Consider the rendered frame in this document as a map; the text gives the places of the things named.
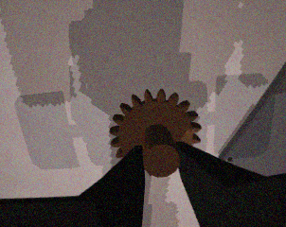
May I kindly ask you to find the grey board with pegs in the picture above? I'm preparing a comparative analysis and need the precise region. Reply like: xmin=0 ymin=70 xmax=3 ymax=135
xmin=219 ymin=63 xmax=286 ymax=176

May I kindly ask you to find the brown gear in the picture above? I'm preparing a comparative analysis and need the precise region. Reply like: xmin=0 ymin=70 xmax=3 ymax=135
xmin=109 ymin=89 xmax=202 ymax=178

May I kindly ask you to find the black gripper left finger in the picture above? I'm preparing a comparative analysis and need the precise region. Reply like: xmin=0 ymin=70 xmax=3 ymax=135
xmin=0 ymin=146 xmax=145 ymax=227

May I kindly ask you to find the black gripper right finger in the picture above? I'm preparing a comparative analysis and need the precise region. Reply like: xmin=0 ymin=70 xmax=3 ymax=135
xmin=175 ymin=142 xmax=286 ymax=227

